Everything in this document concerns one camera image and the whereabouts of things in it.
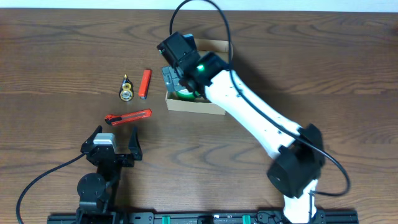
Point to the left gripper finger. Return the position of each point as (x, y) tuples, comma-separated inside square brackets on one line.
[(90, 140), (134, 146)]

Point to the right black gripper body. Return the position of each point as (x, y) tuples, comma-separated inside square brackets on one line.
[(175, 77)]

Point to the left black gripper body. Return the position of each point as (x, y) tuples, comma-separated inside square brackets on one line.
[(122, 160)]

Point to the green tape roll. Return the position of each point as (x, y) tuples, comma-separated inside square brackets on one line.
[(185, 95)]

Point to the black gold correction tape dispenser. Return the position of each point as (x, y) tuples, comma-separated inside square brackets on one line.
[(126, 92)]

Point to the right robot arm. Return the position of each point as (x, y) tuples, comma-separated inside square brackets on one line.
[(296, 151)]

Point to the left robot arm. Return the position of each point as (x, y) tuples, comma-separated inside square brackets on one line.
[(98, 190)]

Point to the red utility knife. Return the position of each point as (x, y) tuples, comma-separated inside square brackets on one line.
[(114, 120)]

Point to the open cardboard box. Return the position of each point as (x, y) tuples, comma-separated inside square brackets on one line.
[(200, 105)]

